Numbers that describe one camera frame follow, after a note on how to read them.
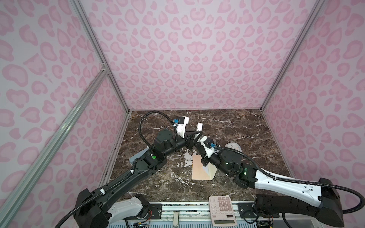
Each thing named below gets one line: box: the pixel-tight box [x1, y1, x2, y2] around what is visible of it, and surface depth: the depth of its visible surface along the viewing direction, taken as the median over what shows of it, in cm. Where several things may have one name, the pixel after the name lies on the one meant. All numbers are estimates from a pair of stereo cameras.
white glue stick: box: [196, 122, 203, 132], surface depth 66 cm
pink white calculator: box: [208, 196, 238, 227], surface depth 73 cm
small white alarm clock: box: [224, 142, 242, 152], surface depth 97 cm
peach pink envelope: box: [192, 154, 218, 181], surface depth 88 cm
